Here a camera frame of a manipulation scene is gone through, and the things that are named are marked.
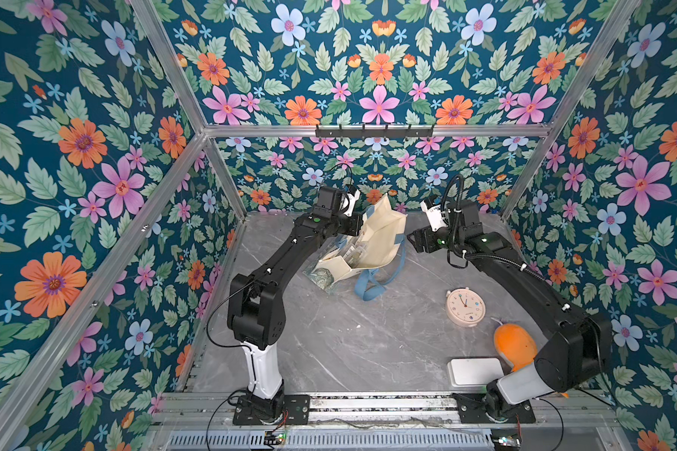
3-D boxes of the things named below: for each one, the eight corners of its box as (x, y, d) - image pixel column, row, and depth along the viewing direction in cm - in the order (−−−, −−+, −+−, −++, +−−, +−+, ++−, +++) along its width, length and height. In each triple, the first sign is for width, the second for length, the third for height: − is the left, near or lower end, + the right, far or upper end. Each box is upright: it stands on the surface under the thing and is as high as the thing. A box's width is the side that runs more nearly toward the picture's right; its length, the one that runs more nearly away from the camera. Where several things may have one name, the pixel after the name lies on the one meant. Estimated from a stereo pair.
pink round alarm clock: (450, 326, 90) (452, 322, 88) (443, 292, 98) (445, 288, 96) (487, 326, 90) (490, 322, 88) (476, 292, 98) (479, 287, 95)
